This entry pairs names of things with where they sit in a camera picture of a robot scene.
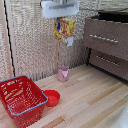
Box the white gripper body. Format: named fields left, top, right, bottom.
left=40, top=0, right=81, bottom=20

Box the yellow granola bar box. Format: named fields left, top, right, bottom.
left=53, top=17, right=76, bottom=47

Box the brown drawer cabinet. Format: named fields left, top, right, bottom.
left=82, top=17, right=128, bottom=82

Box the pink cup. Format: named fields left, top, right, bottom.
left=57, top=65, right=70, bottom=83

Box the red plastic bowl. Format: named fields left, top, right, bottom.
left=42, top=89, right=62, bottom=108

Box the red plastic shopping basket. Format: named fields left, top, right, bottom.
left=0, top=75, right=50, bottom=128

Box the silver drawer handle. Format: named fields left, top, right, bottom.
left=95, top=54, right=127, bottom=69
left=89, top=33, right=120, bottom=44

